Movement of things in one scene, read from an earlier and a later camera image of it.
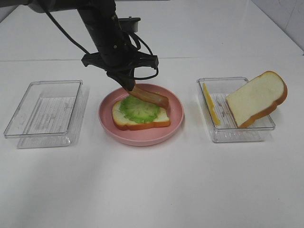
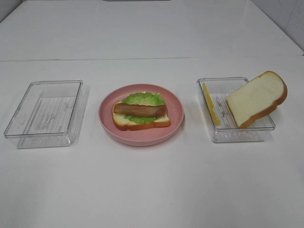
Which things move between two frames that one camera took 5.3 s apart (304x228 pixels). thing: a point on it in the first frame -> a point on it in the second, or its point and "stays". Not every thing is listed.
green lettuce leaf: (138, 109) -> (144, 98)
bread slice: (162, 119) stays
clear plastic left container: (47, 115) stays
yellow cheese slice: (213, 107) stays
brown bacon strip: (153, 97) -> (149, 110)
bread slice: (258, 99) stays
